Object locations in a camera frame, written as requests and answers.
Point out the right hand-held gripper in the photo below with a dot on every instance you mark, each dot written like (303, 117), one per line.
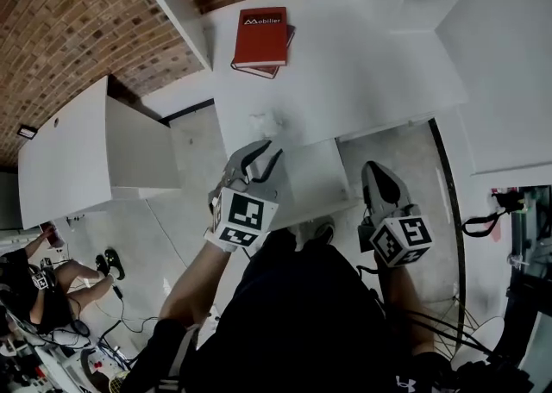
(409, 234)

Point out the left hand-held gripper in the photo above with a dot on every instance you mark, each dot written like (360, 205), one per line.
(246, 210)

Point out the clear plastic bag of parts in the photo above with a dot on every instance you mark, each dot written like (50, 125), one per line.
(265, 122)

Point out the person's left forearm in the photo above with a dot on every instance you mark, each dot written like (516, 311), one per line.
(194, 288)

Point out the person's right forearm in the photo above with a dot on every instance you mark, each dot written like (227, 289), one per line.
(401, 296)

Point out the person's right shoe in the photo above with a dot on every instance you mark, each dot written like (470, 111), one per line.
(324, 232)

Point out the dark red book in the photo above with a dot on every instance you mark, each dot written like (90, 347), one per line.
(267, 71)

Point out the person's black clothing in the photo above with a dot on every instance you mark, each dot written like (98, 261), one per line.
(302, 318)

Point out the black equipment rack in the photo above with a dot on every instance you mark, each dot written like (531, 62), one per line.
(530, 245)

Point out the white round stool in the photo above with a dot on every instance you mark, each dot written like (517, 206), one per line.
(478, 339)

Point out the white side desk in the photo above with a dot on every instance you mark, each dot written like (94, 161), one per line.
(64, 167)

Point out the black mesh office chair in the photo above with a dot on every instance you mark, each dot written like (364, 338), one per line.
(496, 376)

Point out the yellow badminton racket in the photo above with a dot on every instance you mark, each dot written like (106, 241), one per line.
(118, 380)

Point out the small black wall sign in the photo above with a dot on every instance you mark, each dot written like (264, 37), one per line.
(27, 132)

